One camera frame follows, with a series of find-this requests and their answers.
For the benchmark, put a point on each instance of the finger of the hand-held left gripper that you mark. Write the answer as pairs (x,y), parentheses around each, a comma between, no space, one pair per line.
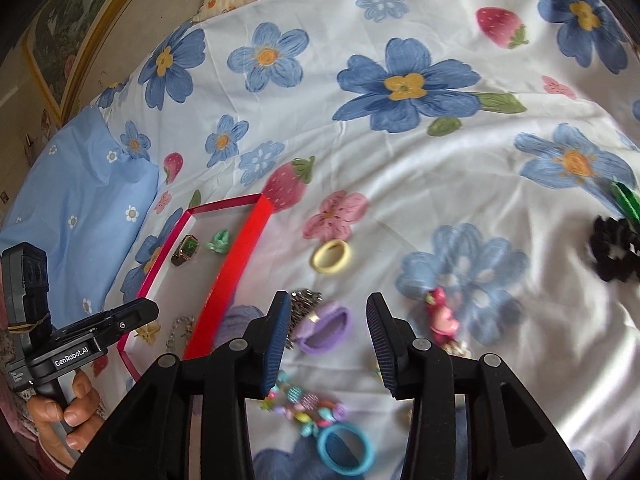
(135,314)

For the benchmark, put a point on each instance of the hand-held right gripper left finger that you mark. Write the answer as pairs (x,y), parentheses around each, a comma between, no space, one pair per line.
(277,347)

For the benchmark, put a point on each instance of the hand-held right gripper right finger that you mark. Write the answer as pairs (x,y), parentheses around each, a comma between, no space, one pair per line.
(382,347)

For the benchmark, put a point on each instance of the red jewelry box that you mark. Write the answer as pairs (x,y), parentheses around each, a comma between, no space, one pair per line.
(240,260)

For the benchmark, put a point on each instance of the person's left hand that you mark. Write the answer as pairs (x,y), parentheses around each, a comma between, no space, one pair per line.
(75,412)

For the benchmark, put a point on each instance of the pink hair clip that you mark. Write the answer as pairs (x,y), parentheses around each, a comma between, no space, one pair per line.
(442,322)

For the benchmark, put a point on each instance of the pearl bead ornament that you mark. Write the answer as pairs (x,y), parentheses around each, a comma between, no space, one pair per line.
(457,349)

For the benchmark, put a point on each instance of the green hair claw clip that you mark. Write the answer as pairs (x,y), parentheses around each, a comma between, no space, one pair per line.
(219,242)

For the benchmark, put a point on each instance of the blue flower print pillow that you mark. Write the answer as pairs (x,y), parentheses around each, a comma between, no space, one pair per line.
(75,185)

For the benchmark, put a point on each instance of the floral bed sheet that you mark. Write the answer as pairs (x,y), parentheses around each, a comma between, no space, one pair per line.
(400,185)

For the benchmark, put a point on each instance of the black scrunchie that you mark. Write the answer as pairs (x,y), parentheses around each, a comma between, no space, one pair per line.
(610,250)

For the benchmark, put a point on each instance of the framed wall picture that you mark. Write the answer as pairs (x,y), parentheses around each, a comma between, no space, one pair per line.
(75,25)

